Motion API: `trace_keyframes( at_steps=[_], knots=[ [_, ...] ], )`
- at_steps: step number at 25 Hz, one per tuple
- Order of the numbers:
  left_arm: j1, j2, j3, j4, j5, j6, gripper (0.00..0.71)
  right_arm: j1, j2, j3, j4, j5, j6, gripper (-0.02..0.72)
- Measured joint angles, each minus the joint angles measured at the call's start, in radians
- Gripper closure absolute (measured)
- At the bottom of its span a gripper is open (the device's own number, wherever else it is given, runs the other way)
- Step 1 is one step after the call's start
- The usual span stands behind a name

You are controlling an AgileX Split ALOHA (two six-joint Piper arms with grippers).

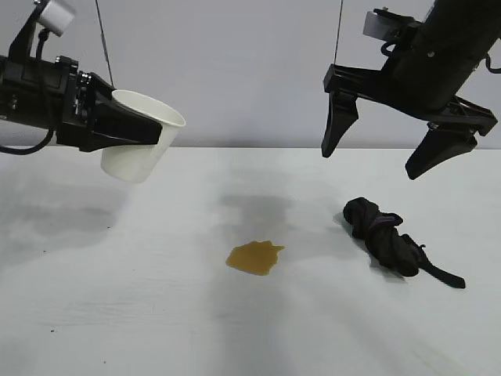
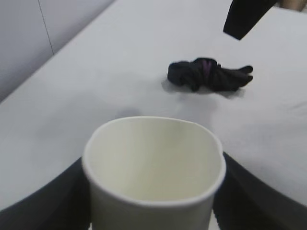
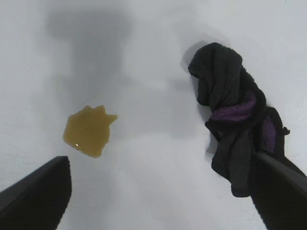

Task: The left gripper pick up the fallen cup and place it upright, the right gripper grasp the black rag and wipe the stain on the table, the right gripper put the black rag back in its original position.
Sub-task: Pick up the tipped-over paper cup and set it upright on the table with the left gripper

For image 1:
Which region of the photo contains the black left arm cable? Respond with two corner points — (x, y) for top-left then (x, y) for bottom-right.
(0, 127), (55, 156)

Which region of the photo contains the white paper cup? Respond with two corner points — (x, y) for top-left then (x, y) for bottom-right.
(100, 89), (187, 184)

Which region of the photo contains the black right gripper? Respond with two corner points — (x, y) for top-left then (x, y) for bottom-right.
(320, 0), (501, 181)

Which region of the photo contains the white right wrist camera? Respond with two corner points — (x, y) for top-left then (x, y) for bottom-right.
(362, 9), (395, 40)

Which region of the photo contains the thin black hanging cable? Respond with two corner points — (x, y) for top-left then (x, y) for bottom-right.
(333, 0), (344, 67)
(95, 0), (117, 88)

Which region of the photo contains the brown liquid spill puddle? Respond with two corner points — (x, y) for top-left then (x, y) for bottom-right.
(225, 240), (286, 277)

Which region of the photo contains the black cloth rag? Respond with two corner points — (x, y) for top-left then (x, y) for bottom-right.
(342, 197), (467, 290)

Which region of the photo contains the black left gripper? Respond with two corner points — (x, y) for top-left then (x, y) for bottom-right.
(0, 54), (164, 154)

